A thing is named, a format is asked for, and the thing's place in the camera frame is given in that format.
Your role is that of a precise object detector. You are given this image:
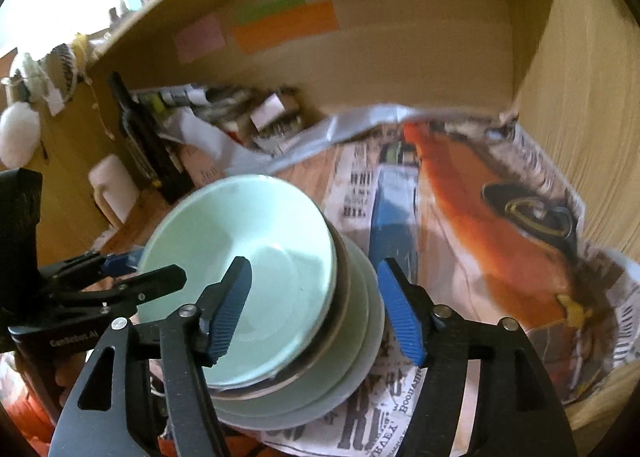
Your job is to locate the small white card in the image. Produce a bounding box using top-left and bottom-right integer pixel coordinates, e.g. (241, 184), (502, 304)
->
(250, 94), (286, 132)

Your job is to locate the mint green bowl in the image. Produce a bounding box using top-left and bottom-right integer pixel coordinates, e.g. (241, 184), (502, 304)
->
(137, 174), (338, 388)

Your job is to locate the mint green plate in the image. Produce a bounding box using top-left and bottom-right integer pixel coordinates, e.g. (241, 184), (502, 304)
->
(215, 237), (386, 418)

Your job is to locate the green sticky note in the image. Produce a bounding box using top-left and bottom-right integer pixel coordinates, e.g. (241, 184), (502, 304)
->
(234, 0), (307, 25)

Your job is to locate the stack of folded newspapers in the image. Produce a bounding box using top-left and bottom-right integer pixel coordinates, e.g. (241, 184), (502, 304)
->
(132, 82), (306, 148)

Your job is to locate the dark wine bottle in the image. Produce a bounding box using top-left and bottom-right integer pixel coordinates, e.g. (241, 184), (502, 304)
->
(107, 71), (193, 198)

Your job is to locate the printed newspaper sheet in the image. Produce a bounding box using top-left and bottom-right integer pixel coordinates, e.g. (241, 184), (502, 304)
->
(150, 107), (637, 457)

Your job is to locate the white pompom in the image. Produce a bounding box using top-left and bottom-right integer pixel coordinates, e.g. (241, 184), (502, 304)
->
(0, 104), (41, 165)

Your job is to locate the orange cloth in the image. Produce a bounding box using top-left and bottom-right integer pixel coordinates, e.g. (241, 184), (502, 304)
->
(0, 384), (61, 445)

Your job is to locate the dark brown plate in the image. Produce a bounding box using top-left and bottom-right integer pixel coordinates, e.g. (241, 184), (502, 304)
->
(210, 232), (357, 395)

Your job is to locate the orange sticky note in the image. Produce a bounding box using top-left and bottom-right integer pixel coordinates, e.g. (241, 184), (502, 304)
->
(234, 0), (340, 55)

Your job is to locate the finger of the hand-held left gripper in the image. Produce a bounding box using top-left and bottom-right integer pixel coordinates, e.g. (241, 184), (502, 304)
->
(50, 264), (187, 319)
(37, 249), (146, 288)

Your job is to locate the fluffy white headband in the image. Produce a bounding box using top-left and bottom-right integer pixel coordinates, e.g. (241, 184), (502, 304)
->
(12, 52), (51, 98)

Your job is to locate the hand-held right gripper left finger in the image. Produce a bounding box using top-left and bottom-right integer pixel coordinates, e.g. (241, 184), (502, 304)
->
(47, 257), (252, 457)

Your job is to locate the large white plate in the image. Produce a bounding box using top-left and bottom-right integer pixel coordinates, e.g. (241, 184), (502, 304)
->
(220, 317), (387, 433)

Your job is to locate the pink sticky note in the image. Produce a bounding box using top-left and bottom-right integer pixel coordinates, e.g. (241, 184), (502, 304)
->
(173, 13), (227, 64)

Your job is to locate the crumpled white paper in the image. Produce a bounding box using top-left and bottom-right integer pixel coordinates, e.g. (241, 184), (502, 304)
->
(160, 112), (241, 172)

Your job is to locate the grey white paper sheet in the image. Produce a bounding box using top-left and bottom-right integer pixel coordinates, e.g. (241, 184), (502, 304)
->
(220, 112), (391, 176)

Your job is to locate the black chain headband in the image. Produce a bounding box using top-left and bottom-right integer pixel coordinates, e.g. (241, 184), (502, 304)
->
(47, 43), (81, 92)

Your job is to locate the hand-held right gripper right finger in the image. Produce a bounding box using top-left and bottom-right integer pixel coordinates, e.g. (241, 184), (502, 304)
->
(377, 258), (578, 457)

